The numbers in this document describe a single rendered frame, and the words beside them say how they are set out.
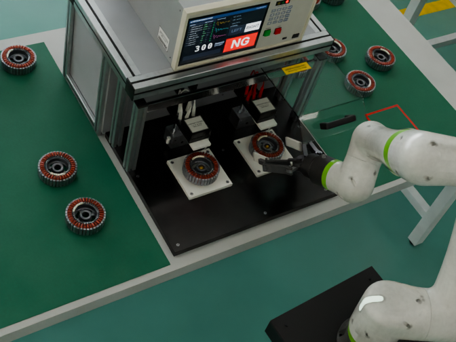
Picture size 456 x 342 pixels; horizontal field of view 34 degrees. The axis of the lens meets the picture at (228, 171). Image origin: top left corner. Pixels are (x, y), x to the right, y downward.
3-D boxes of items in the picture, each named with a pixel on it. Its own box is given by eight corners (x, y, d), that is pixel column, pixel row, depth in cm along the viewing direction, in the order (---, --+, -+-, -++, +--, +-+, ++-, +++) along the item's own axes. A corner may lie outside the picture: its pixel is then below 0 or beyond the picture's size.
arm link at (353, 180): (350, 205, 203) (373, 211, 210) (366, 162, 202) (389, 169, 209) (314, 188, 213) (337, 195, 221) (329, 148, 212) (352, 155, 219)
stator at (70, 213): (112, 219, 214) (114, 212, 211) (85, 243, 207) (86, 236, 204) (83, 197, 216) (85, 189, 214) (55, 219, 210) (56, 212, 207)
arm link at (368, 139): (376, 167, 178) (418, 183, 180) (393, 123, 177) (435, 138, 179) (340, 151, 214) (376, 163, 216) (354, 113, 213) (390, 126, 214)
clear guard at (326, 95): (366, 124, 224) (374, 110, 219) (302, 144, 213) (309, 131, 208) (308, 51, 239) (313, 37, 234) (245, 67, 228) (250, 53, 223)
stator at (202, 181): (223, 182, 227) (226, 174, 224) (191, 190, 222) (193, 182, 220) (208, 154, 233) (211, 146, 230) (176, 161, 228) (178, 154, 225)
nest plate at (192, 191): (231, 186, 228) (233, 183, 227) (188, 200, 222) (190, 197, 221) (208, 150, 235) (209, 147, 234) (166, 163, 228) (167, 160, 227)
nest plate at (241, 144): (295, 164, 240) (296, 162, 239) (256, 177, 233) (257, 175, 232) (271, 131, 246) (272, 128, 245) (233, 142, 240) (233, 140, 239)
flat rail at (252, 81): (317, 67, 234) (320, 60, 232) (140, 114, 206) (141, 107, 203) (315, 64, 235) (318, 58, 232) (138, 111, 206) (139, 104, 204)
